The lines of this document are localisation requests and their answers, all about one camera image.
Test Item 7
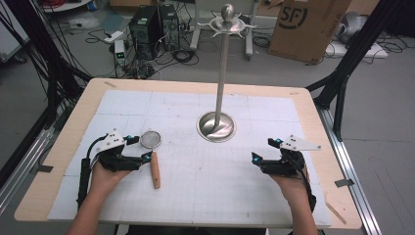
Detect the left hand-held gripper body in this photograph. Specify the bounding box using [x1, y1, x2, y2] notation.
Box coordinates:
[92, 128, 145, 173]

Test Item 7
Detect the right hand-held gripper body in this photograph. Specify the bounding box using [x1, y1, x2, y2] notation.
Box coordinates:
[259, 134, 322, 178]

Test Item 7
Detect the mesh strainer with wooden handle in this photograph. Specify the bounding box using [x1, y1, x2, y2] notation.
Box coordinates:
[140, 130, 162, 190]

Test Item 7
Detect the steel stand with hooks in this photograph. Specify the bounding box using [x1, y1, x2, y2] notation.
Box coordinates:
[196, 3, 257, 144]

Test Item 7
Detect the person's left hand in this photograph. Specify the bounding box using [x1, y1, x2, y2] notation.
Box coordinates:
[88, 162, 132, 198]

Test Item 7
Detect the person's right hand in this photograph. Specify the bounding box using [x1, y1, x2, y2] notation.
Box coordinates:
[269, 168, 311, 204]

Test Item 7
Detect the white grid mat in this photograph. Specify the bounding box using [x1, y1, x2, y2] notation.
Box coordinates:
[47, 89, 332, 228]

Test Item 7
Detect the thin wooden strip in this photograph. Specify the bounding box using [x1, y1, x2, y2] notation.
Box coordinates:
[325, 201, 348, 226]

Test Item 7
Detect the white device with green light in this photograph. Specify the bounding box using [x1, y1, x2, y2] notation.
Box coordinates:
[114, 39, 127, 67]

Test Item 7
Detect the white power strip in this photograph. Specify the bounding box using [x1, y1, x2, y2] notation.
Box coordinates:
[103, 30, 124, 45]

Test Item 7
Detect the white metal floor stand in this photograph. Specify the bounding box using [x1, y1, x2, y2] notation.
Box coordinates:
[189, 0, 262, 61]

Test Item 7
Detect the large black computer tower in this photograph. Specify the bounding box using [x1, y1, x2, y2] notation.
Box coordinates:
[128, 4, 163, 61]

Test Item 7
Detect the flat white board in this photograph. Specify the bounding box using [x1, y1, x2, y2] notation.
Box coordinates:
[325, 40, 390, 60]

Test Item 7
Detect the brown cardboard box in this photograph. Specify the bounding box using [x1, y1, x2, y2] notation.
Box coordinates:
[267, 0, 352, 65]

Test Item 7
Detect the slim black computer tower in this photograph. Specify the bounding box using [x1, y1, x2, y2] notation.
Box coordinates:
[159, 3, 181, 52]

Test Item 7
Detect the grey rounded device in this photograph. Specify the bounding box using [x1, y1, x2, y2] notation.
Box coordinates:
[338, 11, 369, 44]

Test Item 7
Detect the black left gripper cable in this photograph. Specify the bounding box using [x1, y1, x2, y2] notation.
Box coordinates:
[76, 133, 110, 211]

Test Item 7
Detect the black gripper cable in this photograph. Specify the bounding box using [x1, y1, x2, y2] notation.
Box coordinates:
[292, 158, 318, 212]
[76, 133, 110, 211]

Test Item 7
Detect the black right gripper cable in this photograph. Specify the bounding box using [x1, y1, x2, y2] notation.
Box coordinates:
[292, 158, 318, 212]

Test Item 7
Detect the aluminium rail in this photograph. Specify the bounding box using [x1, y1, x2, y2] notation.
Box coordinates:
[316, 107, 384, 235]
[0, 106, 68, 212]

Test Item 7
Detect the coil of black cable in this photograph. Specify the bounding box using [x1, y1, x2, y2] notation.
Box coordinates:
[171, 48, 201, 67]

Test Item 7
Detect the black metal frame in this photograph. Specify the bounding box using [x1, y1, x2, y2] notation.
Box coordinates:
[305, 0, 415, 143]
[4, 0, 94, 130]

